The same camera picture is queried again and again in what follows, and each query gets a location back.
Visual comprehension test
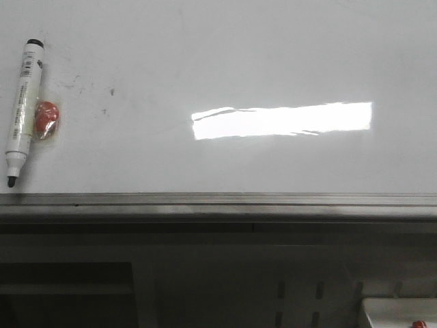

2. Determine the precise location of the red magnet taped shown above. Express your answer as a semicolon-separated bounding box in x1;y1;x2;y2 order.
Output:
35;101;61;140

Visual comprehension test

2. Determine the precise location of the white whiteboard marker black tip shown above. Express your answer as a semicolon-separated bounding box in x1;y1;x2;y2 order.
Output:
5;39;44;188

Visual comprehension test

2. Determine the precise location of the red capped whiteboard marker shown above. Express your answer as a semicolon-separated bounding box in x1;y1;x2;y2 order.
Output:
412;320;427;328

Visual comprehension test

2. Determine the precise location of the grey perforated metal stand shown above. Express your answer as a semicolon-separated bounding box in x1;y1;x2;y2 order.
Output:
1;224;436;327

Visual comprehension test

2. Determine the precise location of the white whiteboard with metal frame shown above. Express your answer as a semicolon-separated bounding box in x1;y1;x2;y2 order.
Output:
1;1;436;221

